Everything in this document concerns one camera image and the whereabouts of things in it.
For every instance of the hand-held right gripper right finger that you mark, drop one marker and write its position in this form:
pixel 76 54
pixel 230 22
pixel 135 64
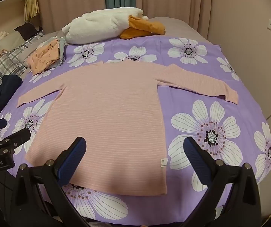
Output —
pixel 193 157

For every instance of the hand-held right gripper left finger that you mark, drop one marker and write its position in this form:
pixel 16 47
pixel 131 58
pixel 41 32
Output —
pixel 72 162

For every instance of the pink striped knit sweater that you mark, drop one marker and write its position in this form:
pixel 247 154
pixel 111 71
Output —
pixel 102 113

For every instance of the navy cloth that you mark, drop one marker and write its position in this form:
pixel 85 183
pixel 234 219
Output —
pixel 5 88

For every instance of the purple floral bed sheet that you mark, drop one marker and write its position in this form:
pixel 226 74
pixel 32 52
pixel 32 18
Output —
pixel 185 104

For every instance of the plaid blanket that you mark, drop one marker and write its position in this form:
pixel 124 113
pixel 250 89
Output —
pixel 10 60

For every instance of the orange printed garment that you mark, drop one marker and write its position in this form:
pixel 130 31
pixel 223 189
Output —
pixel 44 56

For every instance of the grey folded garment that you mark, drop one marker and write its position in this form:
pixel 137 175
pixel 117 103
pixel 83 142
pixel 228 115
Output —
pixel 61 49

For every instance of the black cloth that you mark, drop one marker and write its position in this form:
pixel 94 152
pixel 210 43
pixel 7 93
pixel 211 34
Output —
pixel 28 29

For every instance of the white and orange plush goose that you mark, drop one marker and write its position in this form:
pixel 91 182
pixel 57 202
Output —
pixel 97 26

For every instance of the beige curtain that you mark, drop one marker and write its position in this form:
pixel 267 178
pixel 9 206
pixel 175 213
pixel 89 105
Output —
pixel 69 0
pixel 173 2

